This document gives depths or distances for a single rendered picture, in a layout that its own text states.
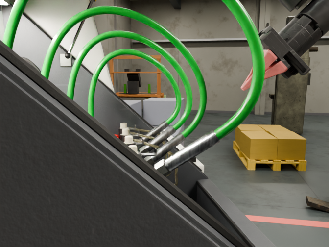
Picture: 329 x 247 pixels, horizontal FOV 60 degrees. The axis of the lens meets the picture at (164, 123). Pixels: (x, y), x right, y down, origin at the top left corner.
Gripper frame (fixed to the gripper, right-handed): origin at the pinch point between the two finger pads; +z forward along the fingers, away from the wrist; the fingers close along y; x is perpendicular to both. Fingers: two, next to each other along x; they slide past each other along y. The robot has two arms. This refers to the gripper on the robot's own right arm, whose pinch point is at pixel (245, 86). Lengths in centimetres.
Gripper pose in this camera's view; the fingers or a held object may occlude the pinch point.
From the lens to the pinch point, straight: 54.4
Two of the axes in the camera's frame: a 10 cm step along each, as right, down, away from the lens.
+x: -0.7, 1.7, -9.8
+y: -7.1, -7.0, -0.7
